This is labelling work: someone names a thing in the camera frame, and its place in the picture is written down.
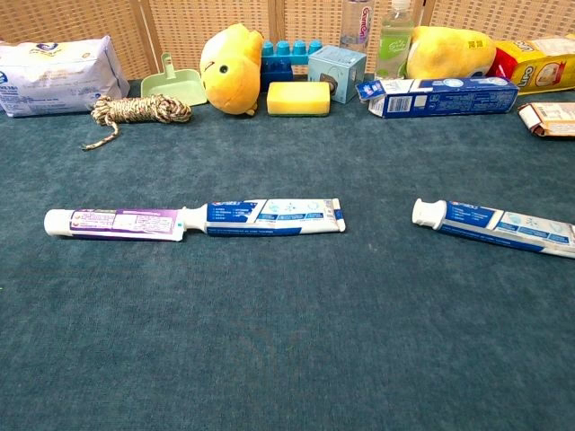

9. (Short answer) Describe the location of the clear bottle with green label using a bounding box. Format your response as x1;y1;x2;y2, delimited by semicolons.
375;0;415;81

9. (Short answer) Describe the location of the woven wooden folding screen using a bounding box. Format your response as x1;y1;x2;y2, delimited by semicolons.
0;0;575;82

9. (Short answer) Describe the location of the yellow and red snack pack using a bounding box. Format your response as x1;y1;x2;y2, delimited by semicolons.
487;36;575;95

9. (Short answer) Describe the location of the blue toy building block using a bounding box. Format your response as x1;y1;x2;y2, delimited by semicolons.
260;40;323;93

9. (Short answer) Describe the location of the yellow sponge with green base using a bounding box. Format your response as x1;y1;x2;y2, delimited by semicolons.
266;81;332;118

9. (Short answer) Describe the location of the blue toothpaste carton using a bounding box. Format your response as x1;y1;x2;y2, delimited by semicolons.
355;76;520;119

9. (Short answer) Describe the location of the yellow plush duck with tag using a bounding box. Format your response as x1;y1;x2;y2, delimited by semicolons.
406;25;498;80

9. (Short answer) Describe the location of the teal table cloth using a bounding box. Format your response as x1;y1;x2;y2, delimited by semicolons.
0;74;575;431

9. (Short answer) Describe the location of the light blue small carton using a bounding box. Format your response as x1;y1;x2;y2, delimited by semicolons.
307;44;367;105

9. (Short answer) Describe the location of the green plastic dustpan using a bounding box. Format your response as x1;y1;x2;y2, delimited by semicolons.
140;52;208;108

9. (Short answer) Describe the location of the coiled beige braided rope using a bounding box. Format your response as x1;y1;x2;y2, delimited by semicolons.
81;93;193;151

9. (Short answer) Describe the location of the blue and white toothpaste tube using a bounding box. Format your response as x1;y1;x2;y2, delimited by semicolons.
181;198;347;238
411;198;575;260

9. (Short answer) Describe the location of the purple and white toothpaste tube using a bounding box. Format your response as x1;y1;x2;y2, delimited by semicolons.
43;207;186;242

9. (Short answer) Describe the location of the white tissue pack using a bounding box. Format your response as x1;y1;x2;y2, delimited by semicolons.
0;35;131;119

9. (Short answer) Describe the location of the brown and white carton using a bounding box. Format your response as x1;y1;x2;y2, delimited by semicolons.
517;101;575;137

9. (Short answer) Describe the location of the clear bottle with pink label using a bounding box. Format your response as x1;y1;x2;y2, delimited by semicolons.
339;0;376;54

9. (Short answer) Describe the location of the yellow plush duck with face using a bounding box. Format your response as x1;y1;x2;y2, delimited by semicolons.
199;22;265;117

